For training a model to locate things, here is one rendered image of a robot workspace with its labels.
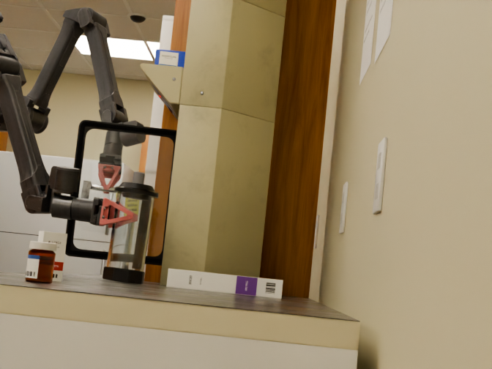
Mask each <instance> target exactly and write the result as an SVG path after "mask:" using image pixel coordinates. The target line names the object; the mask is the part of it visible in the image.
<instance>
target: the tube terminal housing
mask: <svg viewBox="0 0 492 369"><path fill-rule="evenodd" d="M284 26H285V18H284V17H283V16H280V15H277V14H274V13H273V12H270V11H267V10H264V9H262V8H260V7H257V6H255V5H252V4H249V3H247V2H245V1H242V0H191V6H190V19H189V26H188V33H187V45H186V52H185V59H184V72H183V79H182V91H181V98H180V105H179V118H178V125H177V131H176V144H175V151H174V164H173V170H172V177H171V190H170V197H169V204H168V216H167V223H166V230H165V243H164V250H163V262H162V269H161V276H160V285H161V286H166V284H167V277H168V269H181V270H189V271H197V272H211V273H218V274H225V275H239V276H246V277H259V275H260V268H261V254H262V246H263V238H264V224H265V217H266V209H267V195H268V187H269V173H270V165H271V157H272V143H273V135H274V128H275V114H276V106H277V92H278V84H279V77H280V63H281V55H282V47H283V33H284Z"/></svg>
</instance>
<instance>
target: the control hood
mask: <svg viewBox="0 0 492 369"><path fill-rule="evenodd" d="M140 66H141V69H142V70H143V73H144V75H145V76H146V78H147V79H148V81H149V82H150V84H151V86H152V88H153V89H154V87H155V88H156V90H158V92H159V93H160V94H161V95H162V97H163V98H164V99H165V101H166V102H167V103H168V104H169V105H170V106H171V108H172V110H173V111H174V113H175V115H176V117H177V118H179V105H180V98H181V91H182V79H183V72H184V68H183V67H175V66H166V65H159V64H144V63H141V65H140ZM153 86H154V87H153ZM154 91H155V89H154ZM155 93H156V94H157V92H156V91H155ZM157 96H158V94H157Z"/></svg>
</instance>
